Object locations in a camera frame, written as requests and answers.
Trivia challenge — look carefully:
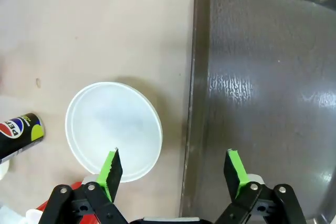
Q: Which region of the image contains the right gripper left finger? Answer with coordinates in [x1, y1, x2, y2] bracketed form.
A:
[38, 148, 125, 224]

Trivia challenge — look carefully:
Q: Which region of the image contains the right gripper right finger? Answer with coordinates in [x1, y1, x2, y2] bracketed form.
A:
[214, 149, 307, 224]

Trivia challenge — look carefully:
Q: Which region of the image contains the white plastic bowl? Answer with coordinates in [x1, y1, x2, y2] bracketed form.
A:
[65, 80, 163, 184]

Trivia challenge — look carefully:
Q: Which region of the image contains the red plastic cup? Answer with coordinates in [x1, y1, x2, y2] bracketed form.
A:
[25, 180, 89, 224]

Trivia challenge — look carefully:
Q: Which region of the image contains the black Pepsi can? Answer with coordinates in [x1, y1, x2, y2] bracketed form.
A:
[0, 112, 46, 164]

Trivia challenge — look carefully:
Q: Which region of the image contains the dark brown serving tray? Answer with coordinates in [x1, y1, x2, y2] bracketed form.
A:
[179, 0, 336, 224]

